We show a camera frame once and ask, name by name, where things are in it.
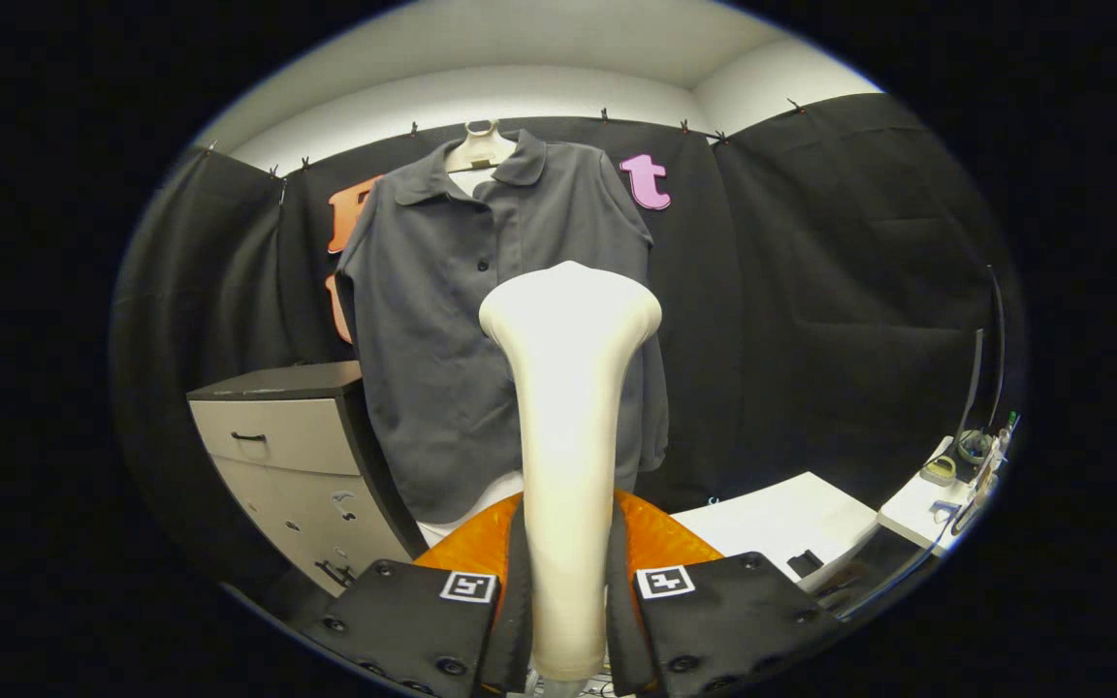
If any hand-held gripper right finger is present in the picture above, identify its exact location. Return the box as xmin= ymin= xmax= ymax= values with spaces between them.
xmin=607 ymin=488 xmax=847 ymax=697

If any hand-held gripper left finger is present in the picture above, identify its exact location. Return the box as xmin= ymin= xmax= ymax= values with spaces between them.
xmin=302 ymin=492 xmax=532 ymax=698

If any cream garment steamer head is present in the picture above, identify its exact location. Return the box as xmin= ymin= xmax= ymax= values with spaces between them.
xmin=478 ymin=261 xmax=663 ymax=698

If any grey button shirt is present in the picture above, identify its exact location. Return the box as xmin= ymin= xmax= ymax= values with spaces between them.
xmin=335 ymin=129 xmax=671 ymax=524

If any white table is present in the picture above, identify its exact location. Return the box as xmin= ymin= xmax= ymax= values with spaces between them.
xmin=672 ymin=472 xmax=879 ymax=587

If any white desk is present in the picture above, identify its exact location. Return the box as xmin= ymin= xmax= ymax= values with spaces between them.
xmin=877 ymin=436 xmax=991 ymax=555

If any grey drawer cabinet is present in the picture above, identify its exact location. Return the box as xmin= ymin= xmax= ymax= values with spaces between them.
xmin=186 ymin=361 xmax=429 ymax=597

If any black monitor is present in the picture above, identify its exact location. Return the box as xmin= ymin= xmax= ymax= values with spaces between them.
xmin=951 ymin=264 xmax=1007 ymax=457

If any row of black cloth clips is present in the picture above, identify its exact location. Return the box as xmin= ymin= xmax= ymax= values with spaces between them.
xmin=205 ymin=97 xmax=807 ymax=180

